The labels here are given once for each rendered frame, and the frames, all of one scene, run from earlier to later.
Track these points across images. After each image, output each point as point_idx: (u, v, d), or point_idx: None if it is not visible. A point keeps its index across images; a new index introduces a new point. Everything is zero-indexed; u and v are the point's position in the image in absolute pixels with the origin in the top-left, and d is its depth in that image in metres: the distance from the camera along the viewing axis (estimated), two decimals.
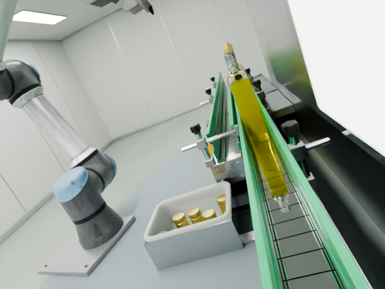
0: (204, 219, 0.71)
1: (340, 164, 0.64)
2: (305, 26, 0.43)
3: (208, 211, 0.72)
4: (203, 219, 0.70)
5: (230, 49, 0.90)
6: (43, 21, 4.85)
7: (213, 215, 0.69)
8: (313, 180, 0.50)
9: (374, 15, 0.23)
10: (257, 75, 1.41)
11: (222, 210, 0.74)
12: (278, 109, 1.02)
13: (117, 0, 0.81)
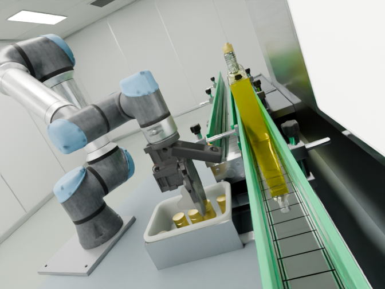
0: None
1: (340, 164, 0.64)
2: (305, 26, 0.43)
3: (203, 202, 0.71)
4: None
5: (230, 49, 0.90)
6: (43, 21, 4.85)
7: (209, 205, 0.68)
8: (313, 180, 0.50)
9: (374, 15, 0.23)
10: (257, 75, 1.41)
11: (222, 210, 0.74)
12: (278, 109, 1.02)
13: None
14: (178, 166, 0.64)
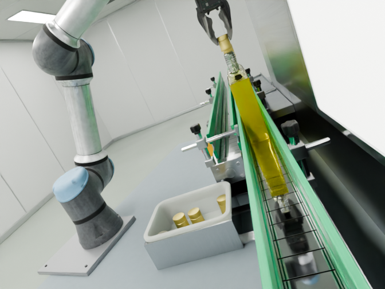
0: (223, 40, 0.84)
1: (340, 164, 0.64)
2: (305, 26, 0.43)
3: (217, 39, 0.85)
4: (224, 38, 0.84)
5: (230, 49, 0.90)
6: (43, 21, 4.85)
7: None
8: (313, 180, 0.50)
9: (374, 15, 0.23)
10: (257, 75, 1.41)
11: (222, 210, 0.74)
12: (278, 109, 1.02)
13: (205, 11, 0.78)
14: None
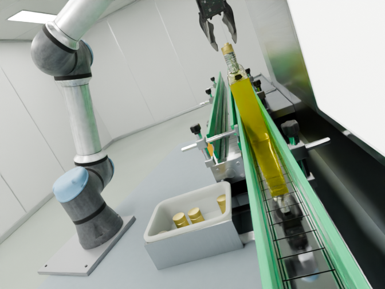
0: (227, 51, 0.85)
1: (340, 164, 0.64)
2: (305, 26, 0.43)
3: (221, 50, 0.86)
4: (228, 49, 0.85)
5: None
6: (43, 21, 4.85)
7: None
8: (313, 180, 0.50)
9: (374, 15, 0.23)
10: (257, 75, 1.41)
11: (222, 210, 0.74)
12: (278, 109, 1.02)
13: (208, 17, 0.79)
14: None
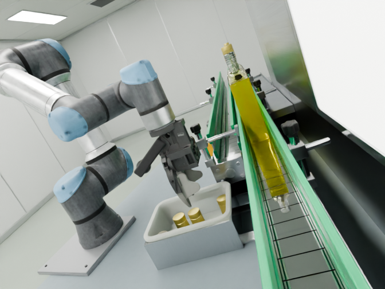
0: (227, 51, 0.85)
1: (340, 164, 0.64)
2: (305, 26, 0.43)
3: (221, 50, 0.86)
4: (228, 49, 0.85)
5: None
6: (43, 21, 4.85)
7: None
8: (313, 180, 0.50)
9: (374, 15, 0.23)
10: (257, 75, 1.41)
11: (222, 210, 0.74)
12: (278, 109, 1.02)
13: (193, 166, 0.67)
14: None
